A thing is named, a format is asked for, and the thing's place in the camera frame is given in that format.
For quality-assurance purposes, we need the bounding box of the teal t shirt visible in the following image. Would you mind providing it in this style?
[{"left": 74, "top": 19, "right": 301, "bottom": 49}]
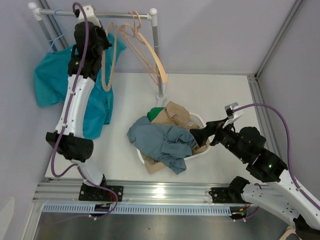
[{"left": 33, "top": 32, "right": 127, "bottom": 140}]

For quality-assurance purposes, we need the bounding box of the green t shirt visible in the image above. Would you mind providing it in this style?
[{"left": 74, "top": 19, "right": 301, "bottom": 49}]
[{"left": 146, "top": 107, "right": 165, "bottom": 122}]

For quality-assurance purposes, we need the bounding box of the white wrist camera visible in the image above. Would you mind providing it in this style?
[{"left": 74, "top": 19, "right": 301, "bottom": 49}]
[
  {"left": 73, "top": 3, "right": 102, "bottom": 27},
  {"left": 222, "top": 102, "right": 244, "bottom": 129}
]

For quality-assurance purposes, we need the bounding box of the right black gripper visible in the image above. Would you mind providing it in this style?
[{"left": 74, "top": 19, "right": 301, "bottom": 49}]
[{"left": 189, "top": 117, "right": 248, "bottom": 163}]

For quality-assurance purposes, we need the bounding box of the aluminium front rail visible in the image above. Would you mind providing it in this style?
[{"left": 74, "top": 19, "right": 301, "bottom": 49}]
[{"left": 32, "top": 180, "right": 281, "bottom": 204}]

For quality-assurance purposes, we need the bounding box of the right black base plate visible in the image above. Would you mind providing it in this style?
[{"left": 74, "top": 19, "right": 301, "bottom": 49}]
[{"left": 208, "top": 187, "right": 242, "bottom": 204}]

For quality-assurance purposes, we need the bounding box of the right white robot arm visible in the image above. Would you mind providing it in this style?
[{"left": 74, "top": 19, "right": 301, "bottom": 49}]
[{"left": 190, "top": 120, "right": 320, "bottom": 240}]

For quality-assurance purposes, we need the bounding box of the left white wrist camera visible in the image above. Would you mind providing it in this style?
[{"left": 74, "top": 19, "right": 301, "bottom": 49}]
[{"left": 73, "top": 3, "right": 102, "bottom": 27}]

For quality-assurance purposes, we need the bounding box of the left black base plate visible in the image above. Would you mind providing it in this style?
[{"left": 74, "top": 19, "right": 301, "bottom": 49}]
[{"left": 78, "top": 184, "right": 124, "bottom": 202}]

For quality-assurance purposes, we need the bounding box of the grey blue t shirt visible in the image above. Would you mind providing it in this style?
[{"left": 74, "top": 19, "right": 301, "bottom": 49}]
[{"left": 127, "top": 116, "right": 197, "bottom": 175}]

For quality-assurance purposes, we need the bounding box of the white slotted cable duct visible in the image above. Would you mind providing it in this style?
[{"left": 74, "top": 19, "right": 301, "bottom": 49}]
[{"left": 42, "top": 203, "right": 232, "bottom": 217}]

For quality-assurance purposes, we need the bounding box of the white perforated plastic basket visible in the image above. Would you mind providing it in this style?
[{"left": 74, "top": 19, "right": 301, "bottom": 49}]
[{"left": 137, "top": 112, "right": 210, "bottom": 167}]

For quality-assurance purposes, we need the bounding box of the white clothes rack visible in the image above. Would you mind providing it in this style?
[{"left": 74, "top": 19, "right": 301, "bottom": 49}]
[{"left": 28, "top": 0, "right": 166, "bottom": 107}]

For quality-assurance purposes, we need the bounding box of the beige t shirt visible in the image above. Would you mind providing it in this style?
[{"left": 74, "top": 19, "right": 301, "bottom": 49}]
[{"left": 144, "top": 101, "right": 200, "bottom": 175}]

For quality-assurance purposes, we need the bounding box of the wooden hanger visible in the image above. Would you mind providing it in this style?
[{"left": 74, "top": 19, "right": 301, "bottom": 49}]
[
  {"left": 100, "top": 21, "right": 118, "bottom": 92},
  {"left": 116, "top": 10, "right": 168, "bottom": 87}
]

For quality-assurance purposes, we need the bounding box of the pink wire hanger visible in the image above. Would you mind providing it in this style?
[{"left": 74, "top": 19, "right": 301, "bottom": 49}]
[{"left": 118, "top": 10, "right": 161, "bottom": 87}]

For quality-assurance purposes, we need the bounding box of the blue wire hanger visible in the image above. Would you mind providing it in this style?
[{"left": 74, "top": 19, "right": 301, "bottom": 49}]
[{"left": 48, "top": 8, "right": 67, "bottom": 52}]

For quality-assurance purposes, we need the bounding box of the aluminium corner frame post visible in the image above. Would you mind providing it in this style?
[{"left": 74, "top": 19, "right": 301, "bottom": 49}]
[{"left": 247, "top": 0, "right": 305, "bottom": 156}]

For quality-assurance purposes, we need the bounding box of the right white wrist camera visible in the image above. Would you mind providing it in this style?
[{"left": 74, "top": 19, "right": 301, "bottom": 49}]
[{"left": 222, "top": 102, "right": 244, "bottom": 129}]

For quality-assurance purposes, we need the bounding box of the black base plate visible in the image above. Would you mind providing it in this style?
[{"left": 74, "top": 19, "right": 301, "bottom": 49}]
[
  {"left": 78, "top": 184, "right": 124, "bottom": 202},
  {"left": 208, "top": 187, "right": 242, "bottom": 204}
]

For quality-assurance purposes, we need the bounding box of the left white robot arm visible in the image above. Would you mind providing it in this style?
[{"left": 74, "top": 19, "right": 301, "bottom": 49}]
[{"left": 45, "top": 21, "right": 117, "bottom": 201}]

